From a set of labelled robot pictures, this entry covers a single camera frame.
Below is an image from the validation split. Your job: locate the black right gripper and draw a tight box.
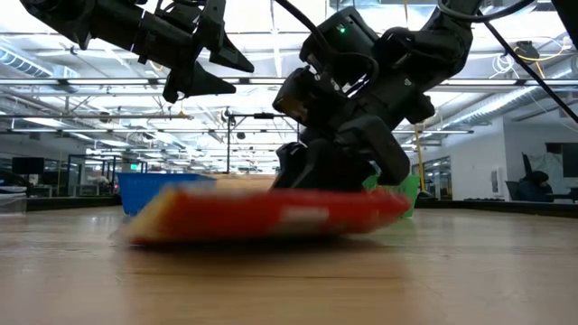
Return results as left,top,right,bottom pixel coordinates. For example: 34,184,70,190
272,71,436,191

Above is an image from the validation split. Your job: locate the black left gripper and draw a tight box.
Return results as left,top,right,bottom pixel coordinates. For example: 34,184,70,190
133,0,256,105

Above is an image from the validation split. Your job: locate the red snack packet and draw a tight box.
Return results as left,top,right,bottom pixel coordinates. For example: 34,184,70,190
124,184,413,247

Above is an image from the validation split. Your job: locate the orange plastic tray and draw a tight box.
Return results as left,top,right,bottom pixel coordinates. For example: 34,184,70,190
210,173,279,190

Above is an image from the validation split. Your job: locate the green plastic basket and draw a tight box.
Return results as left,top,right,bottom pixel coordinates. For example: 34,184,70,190
363,173,422,219

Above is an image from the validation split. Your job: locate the blue plastic basket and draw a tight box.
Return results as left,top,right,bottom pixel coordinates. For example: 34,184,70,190
116,172,217,217

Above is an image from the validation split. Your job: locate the small black background monitor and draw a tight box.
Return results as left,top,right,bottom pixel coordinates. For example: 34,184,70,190
12,156,45,176

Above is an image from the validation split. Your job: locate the person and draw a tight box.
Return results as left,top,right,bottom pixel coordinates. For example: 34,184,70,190
516,170,555,203

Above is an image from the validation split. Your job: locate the clear plastic container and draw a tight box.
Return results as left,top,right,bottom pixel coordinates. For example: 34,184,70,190
0,185,28,215

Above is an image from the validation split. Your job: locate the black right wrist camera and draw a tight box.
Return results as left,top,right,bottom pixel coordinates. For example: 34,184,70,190
272,66,347,130

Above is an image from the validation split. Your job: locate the black background rig frame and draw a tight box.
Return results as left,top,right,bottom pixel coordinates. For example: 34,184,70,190
224,107,299,175

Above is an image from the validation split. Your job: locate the silver ceiling duct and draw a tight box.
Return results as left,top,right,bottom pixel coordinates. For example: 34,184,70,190
0,44,80,94
444,83,550,130

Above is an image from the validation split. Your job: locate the black ceiling cable reel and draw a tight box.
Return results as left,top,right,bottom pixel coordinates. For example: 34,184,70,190
514,39,542,62

